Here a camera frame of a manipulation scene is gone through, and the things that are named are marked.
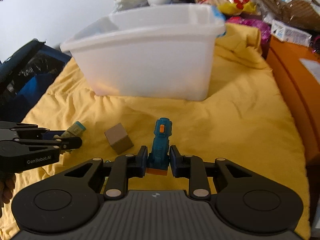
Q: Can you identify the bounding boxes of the teal toy figure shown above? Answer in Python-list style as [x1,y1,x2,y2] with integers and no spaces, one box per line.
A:
[146,118,172,176]

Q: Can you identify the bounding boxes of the olive grey toy figure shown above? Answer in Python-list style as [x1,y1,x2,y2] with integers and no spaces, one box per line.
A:
[60,121,86,138]

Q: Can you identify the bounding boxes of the left hand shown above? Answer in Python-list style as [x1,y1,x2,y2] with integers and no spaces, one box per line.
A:
[0,173,16,216]

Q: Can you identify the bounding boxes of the brown cube block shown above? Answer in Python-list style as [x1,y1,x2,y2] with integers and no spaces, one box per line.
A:
[104,123,134,155]

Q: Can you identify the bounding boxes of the dark blue bag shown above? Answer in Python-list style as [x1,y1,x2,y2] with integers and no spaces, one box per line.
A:
[1,39,71,122]

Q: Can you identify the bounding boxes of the yellow cloth mat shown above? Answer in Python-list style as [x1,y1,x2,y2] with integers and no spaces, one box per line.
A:
[11,23,310,239]

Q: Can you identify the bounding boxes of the white plastic storage bin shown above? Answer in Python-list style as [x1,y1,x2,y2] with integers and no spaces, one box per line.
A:
[60,4,226,101]

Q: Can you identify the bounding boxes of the orange cardboard box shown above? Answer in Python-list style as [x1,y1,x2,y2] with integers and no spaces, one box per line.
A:
[266,36,319,165]

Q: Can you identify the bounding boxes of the magenta shiny wrapper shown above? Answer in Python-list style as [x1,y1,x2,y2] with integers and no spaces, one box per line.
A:
[226,16,271,57]

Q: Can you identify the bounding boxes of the small white carton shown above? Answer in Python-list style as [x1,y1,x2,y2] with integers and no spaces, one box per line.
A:
[271,20,312,47]

